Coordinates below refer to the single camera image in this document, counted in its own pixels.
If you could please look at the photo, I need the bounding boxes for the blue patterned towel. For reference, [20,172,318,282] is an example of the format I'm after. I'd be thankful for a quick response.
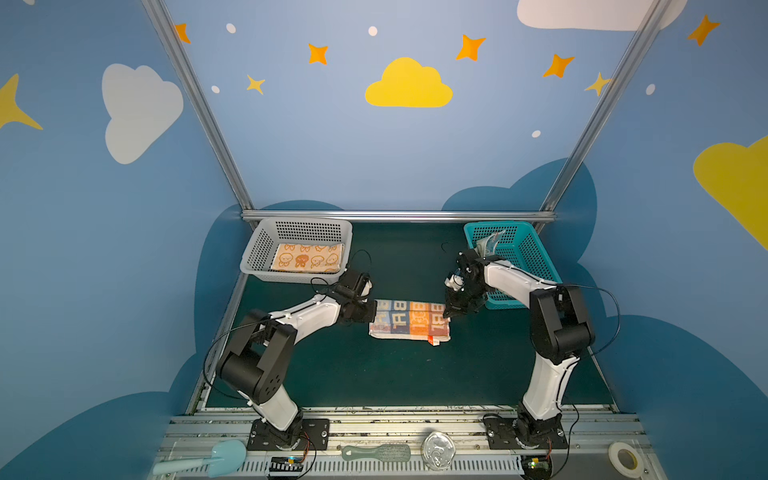
[474,230,506,257]

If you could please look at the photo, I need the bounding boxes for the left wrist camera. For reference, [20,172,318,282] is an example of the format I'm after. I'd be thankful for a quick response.
[339,269,372,297]

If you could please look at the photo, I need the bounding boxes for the aluminium frame post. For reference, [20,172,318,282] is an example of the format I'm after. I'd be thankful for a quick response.
[141,0,253,211]
[540,0,673,217]

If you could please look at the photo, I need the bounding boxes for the orange white patterned towel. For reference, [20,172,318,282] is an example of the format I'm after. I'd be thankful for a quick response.
[271,243,344,274]

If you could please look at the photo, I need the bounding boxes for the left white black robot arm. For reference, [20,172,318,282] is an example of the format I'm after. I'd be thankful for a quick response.
[216,281,376,449]

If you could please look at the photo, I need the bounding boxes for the aluminium front rail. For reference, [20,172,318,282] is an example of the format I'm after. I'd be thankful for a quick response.
[149,405,666,479]

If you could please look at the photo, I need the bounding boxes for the cream rabbit lettered towel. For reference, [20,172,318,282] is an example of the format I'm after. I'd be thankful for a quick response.
[369,299,451,346]

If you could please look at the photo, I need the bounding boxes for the teal perforated plastic basket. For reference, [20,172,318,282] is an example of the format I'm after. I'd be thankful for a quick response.
[464,221,562,284]

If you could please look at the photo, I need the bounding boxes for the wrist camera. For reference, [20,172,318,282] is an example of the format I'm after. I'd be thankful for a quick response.
[457,249,483,277]
[339,269,372,297]

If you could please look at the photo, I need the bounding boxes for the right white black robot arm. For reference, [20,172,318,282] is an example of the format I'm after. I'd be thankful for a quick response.
[443,251,595,448]

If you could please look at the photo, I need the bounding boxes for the left small circuit board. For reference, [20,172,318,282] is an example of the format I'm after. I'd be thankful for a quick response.
[266,456,306,479]

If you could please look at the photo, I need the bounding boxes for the right small circuit board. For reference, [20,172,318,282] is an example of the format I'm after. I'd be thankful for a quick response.
[521,456,552,480]

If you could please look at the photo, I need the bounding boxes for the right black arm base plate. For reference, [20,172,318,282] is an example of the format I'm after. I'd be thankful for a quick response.
[481,414,569,450]

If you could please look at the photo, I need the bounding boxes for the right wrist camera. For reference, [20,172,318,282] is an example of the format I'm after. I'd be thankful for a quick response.
[457,249,483,277]

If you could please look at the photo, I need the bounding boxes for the white perforated plastic basket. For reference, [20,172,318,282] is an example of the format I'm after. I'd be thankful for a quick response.
[240,217,353,284]

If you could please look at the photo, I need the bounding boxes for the small circuit board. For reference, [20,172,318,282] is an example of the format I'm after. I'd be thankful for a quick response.
[521,456,552,480]
[266,456,306,479]

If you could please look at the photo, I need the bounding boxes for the green plastic brush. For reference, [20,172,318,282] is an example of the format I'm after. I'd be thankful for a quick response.
[341,444,412,463]

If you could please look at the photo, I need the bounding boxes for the aluminium frame right post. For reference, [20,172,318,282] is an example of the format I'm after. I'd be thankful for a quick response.
[540,0,673,217]

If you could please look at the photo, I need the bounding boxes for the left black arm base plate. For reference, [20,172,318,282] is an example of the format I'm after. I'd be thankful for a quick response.
[246,419,330,451]

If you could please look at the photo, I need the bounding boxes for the white tape roll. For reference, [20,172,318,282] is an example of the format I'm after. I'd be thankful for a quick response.
[608,442,646,479]

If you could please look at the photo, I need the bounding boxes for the aluminium frame left post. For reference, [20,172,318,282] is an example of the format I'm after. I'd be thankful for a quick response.
[141,0,253,211]

